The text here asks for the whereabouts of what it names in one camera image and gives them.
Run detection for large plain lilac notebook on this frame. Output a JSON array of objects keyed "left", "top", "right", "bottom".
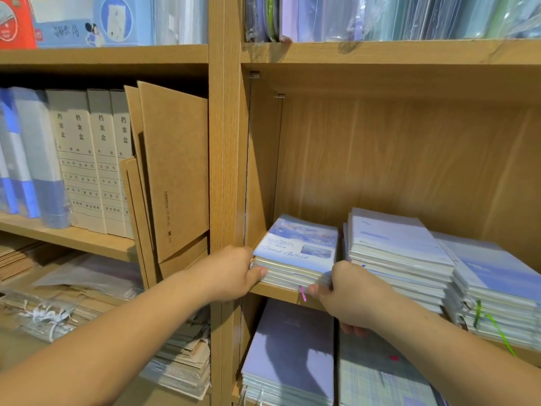
[{"left": 240, "top": 297, "right": 336, "bottom": 406}]

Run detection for blue white packaged items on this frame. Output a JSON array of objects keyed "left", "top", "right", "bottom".
[{"left": 29, "top": 0, "right": 209, "bottom": 48}]

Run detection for blue white banded notebook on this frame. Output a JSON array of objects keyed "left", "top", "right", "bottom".
[{"left": 435, "top": 231, "right": 541, "bottom": 305}]

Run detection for person's right hand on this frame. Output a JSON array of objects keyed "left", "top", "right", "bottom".
[{"left": 307, "top": 260, "right": 399, "bottom": 340}]

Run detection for row of plastic wrapped folders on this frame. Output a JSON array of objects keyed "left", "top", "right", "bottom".
[{"left": 244, "top": 0, "right": 541, "bottom": 44}]

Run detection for wooden shelf unit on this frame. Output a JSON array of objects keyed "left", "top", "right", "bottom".
[{"left": 0, "top": 0, "right": 541, "bottom": 406}]

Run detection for stack of flat wrapped packets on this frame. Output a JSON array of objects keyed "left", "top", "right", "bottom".
[{"left": 0, "top": 231, "right": 211, "bottom": 400}]

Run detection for red packaged item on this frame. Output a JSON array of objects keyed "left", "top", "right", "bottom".
[{"left": 0, "top": 0, "right": 40, "bottom": 51}]

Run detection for light purple thin notebook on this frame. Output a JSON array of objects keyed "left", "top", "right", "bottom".
[{"left": 255, "top": 214, "right": 340, "bottom": 271}]

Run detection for lilac cover notebook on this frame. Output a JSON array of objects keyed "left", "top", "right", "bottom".
[{"left": 251, "top": 214, "right": 340, "bottom": 292}]

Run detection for row of blue white binders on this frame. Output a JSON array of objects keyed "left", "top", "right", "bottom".
[{"left": 0, "top": 87, "right": 71, "bottom": 230}]

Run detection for pale lilac marked notebook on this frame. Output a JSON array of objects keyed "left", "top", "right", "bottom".
[{"left": 348, "top": 207, "right": 455, "bottom": 269}]

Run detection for stack of sky photo notebooks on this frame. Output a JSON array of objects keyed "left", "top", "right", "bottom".
[{"left": 433, "top": 231, "right": 541, "bottom": 352}]

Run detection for person's left hand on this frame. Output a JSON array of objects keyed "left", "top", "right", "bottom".
[{"left": 190, "top": 245, "right": 269, "bottom": 303}]

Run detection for person's right forearm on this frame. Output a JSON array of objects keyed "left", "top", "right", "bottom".
[{"left": 372, "top": 304, "right": 541, "bottom": 406}]

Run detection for stack of sage cover notebooks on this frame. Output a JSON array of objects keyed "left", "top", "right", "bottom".
[{"left": 342, "top": 207, "right": 456, "bottom": 315}]

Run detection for pastel grid pattern notebook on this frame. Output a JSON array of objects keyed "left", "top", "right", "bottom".
[{"left": 337, "top": 329, "right": 442, "bottom": 406}]

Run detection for white file boxes row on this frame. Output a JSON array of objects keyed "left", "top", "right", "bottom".
[{"left": 46, "top": 89, "right": 137, "bottom": 239}]

